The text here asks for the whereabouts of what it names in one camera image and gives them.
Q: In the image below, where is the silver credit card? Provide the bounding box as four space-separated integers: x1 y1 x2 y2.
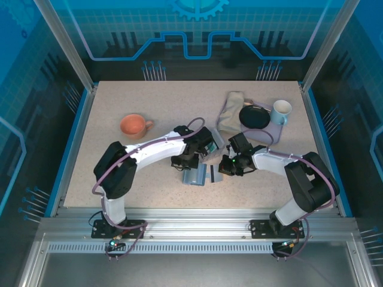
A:
207 163 225 184

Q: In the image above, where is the teal leather card holder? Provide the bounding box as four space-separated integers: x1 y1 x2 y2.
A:
181 163 226 187

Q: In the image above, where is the grey card holder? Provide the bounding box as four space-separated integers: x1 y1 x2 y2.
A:
205 127 226 160

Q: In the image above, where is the lavender placemat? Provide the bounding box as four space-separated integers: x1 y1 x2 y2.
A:
215 98 284 144

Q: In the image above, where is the black plate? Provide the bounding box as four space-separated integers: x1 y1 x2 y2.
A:
238 105 272 130

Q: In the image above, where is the beige folded cloth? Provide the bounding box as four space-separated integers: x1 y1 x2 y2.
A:
217 91 246 134

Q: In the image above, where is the orange ceramic cup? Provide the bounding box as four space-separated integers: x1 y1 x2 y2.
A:
120 113 155 140

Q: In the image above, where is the wooden spoon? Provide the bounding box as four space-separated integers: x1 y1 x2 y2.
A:
242 98 273 113

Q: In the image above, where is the light blue mug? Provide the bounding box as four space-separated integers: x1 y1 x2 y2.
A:
271 100 293 126

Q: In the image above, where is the metal lower shelf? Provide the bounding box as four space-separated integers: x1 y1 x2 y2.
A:
17 233 378 287

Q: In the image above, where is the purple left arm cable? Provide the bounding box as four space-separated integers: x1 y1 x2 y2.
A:
91 117 207 261

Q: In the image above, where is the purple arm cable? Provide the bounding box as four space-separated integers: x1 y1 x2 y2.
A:
91 117 207 261
247 130 342 261

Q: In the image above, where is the aluminium front frame rail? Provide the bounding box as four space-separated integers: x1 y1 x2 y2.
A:
38 207 358 240

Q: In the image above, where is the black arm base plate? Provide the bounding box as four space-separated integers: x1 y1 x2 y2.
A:
249 219 306 240
91 219 147 240

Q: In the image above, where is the slotted grey cable duct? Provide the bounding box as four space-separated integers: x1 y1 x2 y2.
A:
46 242 275 255

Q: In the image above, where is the aluminium side rail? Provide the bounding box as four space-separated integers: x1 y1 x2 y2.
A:
44 85 99 218
300 85 353 218

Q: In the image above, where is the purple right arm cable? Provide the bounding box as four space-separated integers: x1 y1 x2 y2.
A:
247 130 342 261

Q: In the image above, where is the aluminium frame post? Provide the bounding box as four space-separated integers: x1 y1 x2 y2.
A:
32 0 99 91
300 0 351 92

